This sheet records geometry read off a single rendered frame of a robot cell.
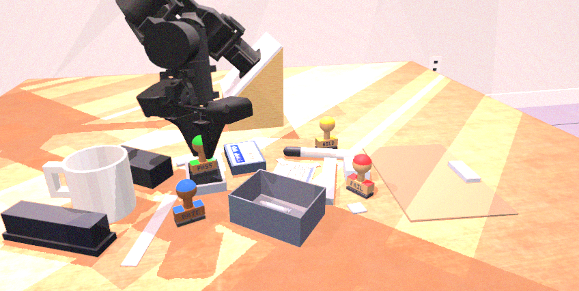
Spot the white inspection card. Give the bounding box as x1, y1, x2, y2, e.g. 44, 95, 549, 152
273, 158, 320, 183

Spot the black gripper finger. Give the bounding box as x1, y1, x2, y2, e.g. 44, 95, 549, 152
165, 111, 202, 156
192, 120, 225, 160

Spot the wooden rubber stamp with yellow top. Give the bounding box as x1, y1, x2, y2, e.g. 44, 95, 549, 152
315, 116, 338, 149

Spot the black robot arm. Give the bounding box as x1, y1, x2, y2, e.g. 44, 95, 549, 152
115, 0, 261, 118

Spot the wooden fail stamp with red knob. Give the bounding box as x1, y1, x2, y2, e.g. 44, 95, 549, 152
346, 154, 375, 199

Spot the white marker with black cap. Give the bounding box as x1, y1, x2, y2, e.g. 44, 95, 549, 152
283, 146, 356, 159

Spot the white mug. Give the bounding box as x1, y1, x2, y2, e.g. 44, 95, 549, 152
42, 145, 136, 224

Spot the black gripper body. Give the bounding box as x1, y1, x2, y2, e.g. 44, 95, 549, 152
166, 59, 253, 125

